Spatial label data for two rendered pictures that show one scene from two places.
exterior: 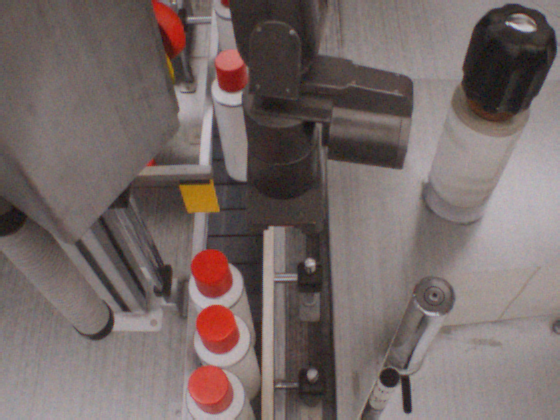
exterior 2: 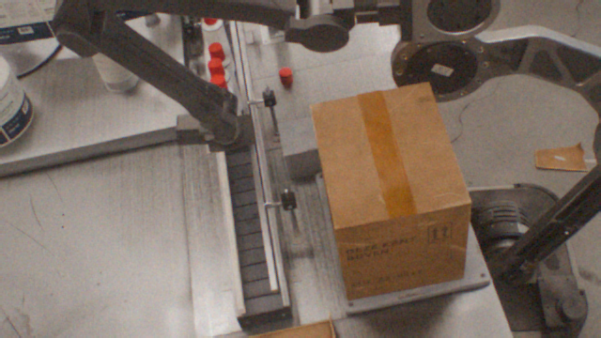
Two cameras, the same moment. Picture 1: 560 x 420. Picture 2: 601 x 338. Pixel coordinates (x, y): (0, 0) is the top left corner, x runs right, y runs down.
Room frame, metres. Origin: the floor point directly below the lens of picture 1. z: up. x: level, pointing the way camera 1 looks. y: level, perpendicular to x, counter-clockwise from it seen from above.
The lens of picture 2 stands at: (1.84, 0.11, 2.15)
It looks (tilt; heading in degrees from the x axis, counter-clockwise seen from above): 52 degrees down; 176
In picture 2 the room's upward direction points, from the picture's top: 11 degrees counter-clockwise
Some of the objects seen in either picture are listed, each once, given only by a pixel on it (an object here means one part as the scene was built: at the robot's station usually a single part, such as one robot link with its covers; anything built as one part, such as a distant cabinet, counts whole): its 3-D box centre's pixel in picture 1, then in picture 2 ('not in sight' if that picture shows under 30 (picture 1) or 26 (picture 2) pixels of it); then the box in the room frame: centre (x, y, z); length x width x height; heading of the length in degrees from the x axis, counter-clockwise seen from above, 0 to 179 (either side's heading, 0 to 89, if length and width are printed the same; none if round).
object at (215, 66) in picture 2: not in sight; (224, 95); (0.65, 0.03, 0.98); 0.05 x 0.05 x 0.20
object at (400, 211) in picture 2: not in sight; (388, 192); (1.03, 0.31, 0.99); 0.30 x 0.24 x 0.27; 175
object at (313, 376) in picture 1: (297, 386); not in sight; (0.16, 0.00, 0.89); 0.06 x 0.03 x 0.12; 87
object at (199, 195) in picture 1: (199, 195); not in sight; (0.29, 0.07, 1.09); 0.03 x 0.01 x 0.06; 87
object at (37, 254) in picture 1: (53, 273); not in sight; (0.18, 0.16, 1.18); 0.04 x 0.04 x 0.21
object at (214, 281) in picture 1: (223, 307); not in sight; (0.23, 0.06, 0.98); 0.05 x 0.05 x 0.20
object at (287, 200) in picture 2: not in sight; (282, 215); (0.97, 0.09, 0.91); 0.07 x 0.03 x 0.16; 87
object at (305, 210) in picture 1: (283, 160); not in sight; (0.30, 0.00, 1.13); 0.10 x 0.07 x 0.07; 176
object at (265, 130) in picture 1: (288, 117); not in sight; (0.30, -0.01, 1.19); 0.07 x 0.06 x 0.07; 76
